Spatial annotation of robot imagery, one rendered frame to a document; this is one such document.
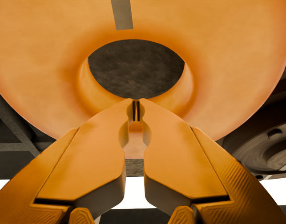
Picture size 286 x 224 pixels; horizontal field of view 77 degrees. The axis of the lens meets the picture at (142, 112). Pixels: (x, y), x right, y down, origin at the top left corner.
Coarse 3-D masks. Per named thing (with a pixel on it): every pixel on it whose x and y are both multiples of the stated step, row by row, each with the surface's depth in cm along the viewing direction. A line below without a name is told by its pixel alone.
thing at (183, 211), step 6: (78, 210) 5; (84, 210) 5; (174, 210) 5; (180, 210) 5; (186, 210) 5; (192, 210) 5; (72, 216) 5; (78, 216) 5; (84, 216) 5; (90, 216) 5; (174, 216) 5; (180, 216) 5; (186, 216) 5; (192, 216) 5; (72, 222) 5; (78, 222) 5; (84, 222) 5; (90, 222) 5; (168, 222) 5; (174, 222) 5; (180, 222) 5; (186, 222) 5; (192, 222) 5
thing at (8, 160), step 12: (0, 120) 904; (0, 132) 852; (12, 132) 852; (36, 132) 851; (0, 156) 765; (12, 156) 765; (24, 156) 765; (0, 168) 728; (12, 168) 728; (108, 216) 607; (120, 216) 607; (132, 216) 607; (144, 216) 606; (156, 216) 606; (168, 216) 606
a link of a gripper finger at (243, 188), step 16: (192, 128) 9; (208, 144) 8; (224, 160) 7; (224, 176) 6; (240, 176) 6; (240, 192) 6; (256, 192) 6; (192, 208) 6; (208, 208) 5; (224, 208) 5; (240, 208) 5; (256, 208) 5; (272, 208) 5
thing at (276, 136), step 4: (272, 132) 33; (276, 132) 32; (280, 132) 32; (268, 136) 34; (272, 136) 33; (276, 136) 33; (280, 136) 33; (256, 176) 48; (260, 176) 47; (260, 180) 48
